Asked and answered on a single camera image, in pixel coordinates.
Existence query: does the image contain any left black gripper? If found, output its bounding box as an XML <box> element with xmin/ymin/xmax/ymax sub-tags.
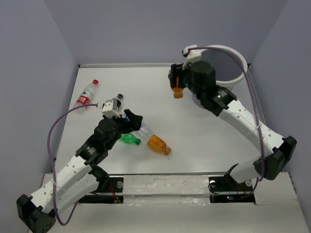
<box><xmin>103</xmin><ymin>109</ymin><xmax>142</xmax><ymax>150</ymax></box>

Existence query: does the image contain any orange bottle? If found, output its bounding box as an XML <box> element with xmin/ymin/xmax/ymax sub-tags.
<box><xmin>147</xmin><ymin>134</ymin><xmax>171</xmax><ymax>155</ymax></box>
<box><xmin>172</xmin><ymin>77</ymin><xmax>183</xmax><ymax>99</ymax></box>

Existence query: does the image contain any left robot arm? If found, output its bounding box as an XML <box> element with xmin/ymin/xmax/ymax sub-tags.
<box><xmin>17</xmin><ymin>109</ymin><xmax>143</xmax><ymax>233</ymax></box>

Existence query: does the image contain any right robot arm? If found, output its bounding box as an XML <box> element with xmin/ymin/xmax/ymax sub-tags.
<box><xmin>168</xmin><ymin>61</ymin><xmax>297</xmax><ymax>190</ymax></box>

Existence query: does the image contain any white round bin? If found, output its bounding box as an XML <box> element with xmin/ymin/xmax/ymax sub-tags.
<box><xmin>191</xmin><ymin>45</ymin><xmax>248</xmax><ymax>107</ymax></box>

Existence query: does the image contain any blue label bottle lower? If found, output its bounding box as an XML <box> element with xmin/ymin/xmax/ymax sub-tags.
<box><xmin>122</xmin><ymin>115</ymin><xmax>153</xmax><ymax>141</ymax></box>

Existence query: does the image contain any green plastic bottle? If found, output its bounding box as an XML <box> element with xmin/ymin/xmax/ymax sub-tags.
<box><xmin>120</xmin><ymin>133</ymin><xmax>141</xmax><ymax>145</ymax></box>

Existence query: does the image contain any black cap clear bottle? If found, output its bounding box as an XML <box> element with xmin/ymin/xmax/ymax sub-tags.
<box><xmin>114</xmin><ymin>93</ymin><xmax>123</xmax><ymax>108</ymax></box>

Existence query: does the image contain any red label water bottle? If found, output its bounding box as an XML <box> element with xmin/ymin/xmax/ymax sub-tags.
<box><xmin>74</xmin><ymin>80</ymin><xmax>99</xmax><ymax>114</ymax></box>

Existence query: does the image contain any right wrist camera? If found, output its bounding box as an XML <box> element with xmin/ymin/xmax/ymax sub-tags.
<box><xmin>182</xmin><ymin>45</ymin><xmax>205</xmax><ymax>70</ymax></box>

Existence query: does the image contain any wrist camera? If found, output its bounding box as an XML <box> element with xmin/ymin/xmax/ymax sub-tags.
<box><xmin>102</xmin><ymin>98</ymin><xmax>121</xmax><ymax>118</ymax></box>
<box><xmin>182</xmin><ymin>45</ymin><xmax>205</xmax><ymax>70</ymax></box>

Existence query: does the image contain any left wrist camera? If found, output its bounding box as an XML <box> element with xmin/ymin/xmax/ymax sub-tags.
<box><xmin>102</xmin><ymin>98</ymin><xmax>121</xmax><ymax>118</ymax></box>

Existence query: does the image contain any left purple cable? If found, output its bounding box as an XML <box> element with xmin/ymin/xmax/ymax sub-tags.
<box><xmin>48</xmin><ymin>103</ymin><xmax>103</xmax><ymax>225</ymax></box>

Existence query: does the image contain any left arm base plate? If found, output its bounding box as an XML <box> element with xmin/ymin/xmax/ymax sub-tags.
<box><xmin>78</xmin><ymin>176</ymin><xmax>124</xmax><ymax>204</ymax></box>

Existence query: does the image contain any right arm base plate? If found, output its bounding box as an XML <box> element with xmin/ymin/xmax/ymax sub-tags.
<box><xmin>207</xmin><ymin>176</ymin><xmax>256</xmax><ymax>204</ymax></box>

